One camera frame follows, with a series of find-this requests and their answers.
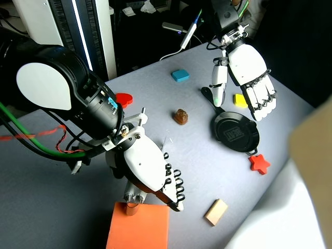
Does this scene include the brown lumpy object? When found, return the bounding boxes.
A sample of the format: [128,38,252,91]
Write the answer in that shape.
[173,108,189,126]

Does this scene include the white adapter with cable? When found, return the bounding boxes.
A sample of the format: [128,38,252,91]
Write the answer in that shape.
[158,9,208,62]

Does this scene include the red star block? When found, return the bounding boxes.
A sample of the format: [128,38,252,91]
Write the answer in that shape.
[248,154,271,175]

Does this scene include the large orange block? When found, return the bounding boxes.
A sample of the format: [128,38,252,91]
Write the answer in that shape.
[105,202,170,249]

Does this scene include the plain wooden block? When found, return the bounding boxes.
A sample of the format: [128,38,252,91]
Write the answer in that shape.
[203,198,229,227]

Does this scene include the blurred white sheet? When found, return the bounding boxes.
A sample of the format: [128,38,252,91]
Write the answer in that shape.
[224,158,327,249]

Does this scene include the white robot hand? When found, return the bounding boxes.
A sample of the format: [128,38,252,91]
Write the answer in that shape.
[209,43,278,122]
[105,133,186,213]

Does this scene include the grey metal device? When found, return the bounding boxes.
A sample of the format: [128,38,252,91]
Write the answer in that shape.
[161,22,188,34]

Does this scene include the grey table cloth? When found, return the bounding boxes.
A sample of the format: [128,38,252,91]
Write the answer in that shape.
[0,40,316,249]

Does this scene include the blurred beige board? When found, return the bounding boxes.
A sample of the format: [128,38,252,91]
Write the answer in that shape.
[289,94,332,249]

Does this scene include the silver metal tongs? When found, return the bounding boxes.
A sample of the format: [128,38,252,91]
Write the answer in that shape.
[123,136,168,216]

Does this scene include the crumpled white paper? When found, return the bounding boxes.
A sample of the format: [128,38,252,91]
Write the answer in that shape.
[140,0,157,13]

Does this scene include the black frying pan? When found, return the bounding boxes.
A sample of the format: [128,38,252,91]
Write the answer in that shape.
[201,87,260,156]

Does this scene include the yellow block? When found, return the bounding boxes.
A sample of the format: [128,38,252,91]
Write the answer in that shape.
[232,93,248,108]

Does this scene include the red heart block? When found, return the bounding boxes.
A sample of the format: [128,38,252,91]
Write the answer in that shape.
[116,92,134,109]

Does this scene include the blue rounded block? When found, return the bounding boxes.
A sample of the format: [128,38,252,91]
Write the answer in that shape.
[171,69,190,82]

